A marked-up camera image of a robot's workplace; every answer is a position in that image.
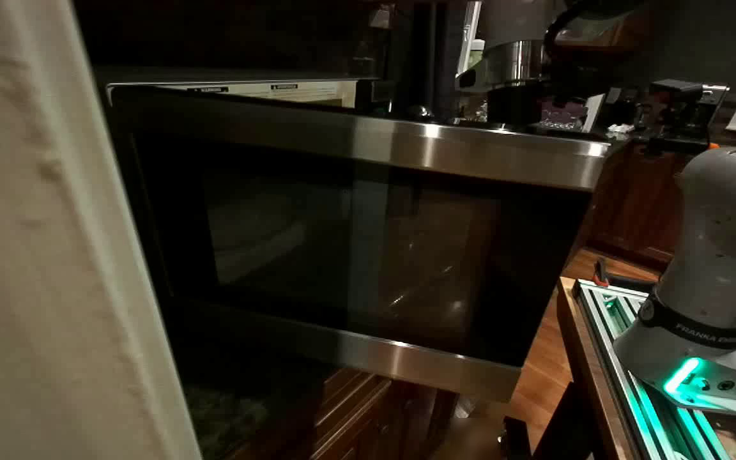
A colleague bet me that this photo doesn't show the aluminium robot mounting base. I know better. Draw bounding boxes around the aluminium robot mounting base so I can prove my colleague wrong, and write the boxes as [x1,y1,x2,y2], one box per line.
[558,279,736,460]

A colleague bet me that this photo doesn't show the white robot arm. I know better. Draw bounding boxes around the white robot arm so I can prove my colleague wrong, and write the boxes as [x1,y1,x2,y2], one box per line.
[614,145,736,417]

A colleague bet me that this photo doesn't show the black microwave oven body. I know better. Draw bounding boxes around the black microwave oven body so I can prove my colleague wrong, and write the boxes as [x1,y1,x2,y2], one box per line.
[104,80,357,108]

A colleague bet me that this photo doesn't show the beige fabric curtain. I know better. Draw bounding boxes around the beige fabric curtain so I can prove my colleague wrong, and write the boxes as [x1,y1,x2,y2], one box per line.
[0,0,199,460]

